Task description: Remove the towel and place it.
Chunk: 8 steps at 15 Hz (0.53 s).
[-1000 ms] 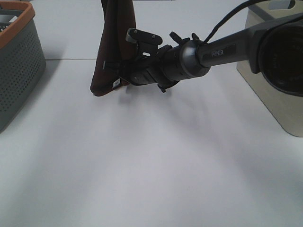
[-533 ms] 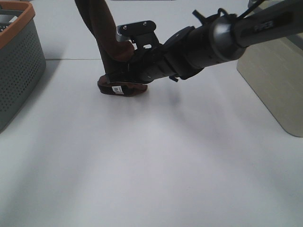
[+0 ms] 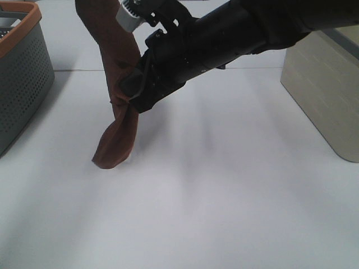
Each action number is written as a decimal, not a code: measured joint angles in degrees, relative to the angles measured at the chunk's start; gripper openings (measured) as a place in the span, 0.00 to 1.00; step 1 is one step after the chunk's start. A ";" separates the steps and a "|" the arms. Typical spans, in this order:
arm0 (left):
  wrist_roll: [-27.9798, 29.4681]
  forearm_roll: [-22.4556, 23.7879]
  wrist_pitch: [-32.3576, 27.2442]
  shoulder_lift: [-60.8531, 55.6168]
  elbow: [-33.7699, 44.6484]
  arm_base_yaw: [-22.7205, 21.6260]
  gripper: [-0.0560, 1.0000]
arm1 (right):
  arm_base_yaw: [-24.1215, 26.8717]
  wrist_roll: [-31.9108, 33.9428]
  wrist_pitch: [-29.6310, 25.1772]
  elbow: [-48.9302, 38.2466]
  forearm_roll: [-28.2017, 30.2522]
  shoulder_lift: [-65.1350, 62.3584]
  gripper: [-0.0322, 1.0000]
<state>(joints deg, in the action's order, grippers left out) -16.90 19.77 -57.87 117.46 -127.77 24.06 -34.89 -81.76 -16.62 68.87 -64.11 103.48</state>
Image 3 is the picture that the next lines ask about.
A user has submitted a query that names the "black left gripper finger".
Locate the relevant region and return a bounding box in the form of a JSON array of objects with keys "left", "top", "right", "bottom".
[{"left": 120, "top": 71, "right": 143, "bottom": 97}]

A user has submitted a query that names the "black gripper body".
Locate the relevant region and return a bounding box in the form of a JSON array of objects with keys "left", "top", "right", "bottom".
[{"left": 130, "top": 16, "right": 213, "bottom": 113}]

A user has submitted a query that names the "brown towel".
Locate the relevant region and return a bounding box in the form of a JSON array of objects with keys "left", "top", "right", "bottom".
[{"left": 75, "top": 1, "right": 140, "bottom": 169}]

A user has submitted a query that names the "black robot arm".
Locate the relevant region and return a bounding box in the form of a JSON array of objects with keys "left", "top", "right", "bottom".
[{"left": 116, "top": 1, "right": 358, "bottom": 113}]

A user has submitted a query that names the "grey perforated basket orange rim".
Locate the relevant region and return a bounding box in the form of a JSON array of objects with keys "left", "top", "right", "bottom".
[{"left": 1, "top": 1, "right": 54, "bottom": 155}]

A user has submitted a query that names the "beige basket grey rim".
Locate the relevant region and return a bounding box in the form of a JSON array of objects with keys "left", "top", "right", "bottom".
[{"left": 280, "top": 26, "right": 358, "bottom": 163}]

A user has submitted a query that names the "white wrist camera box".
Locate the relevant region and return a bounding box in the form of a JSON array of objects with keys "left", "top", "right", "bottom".
[{"left": 116, "top": 0, "right": 144, "bottom": 33}]

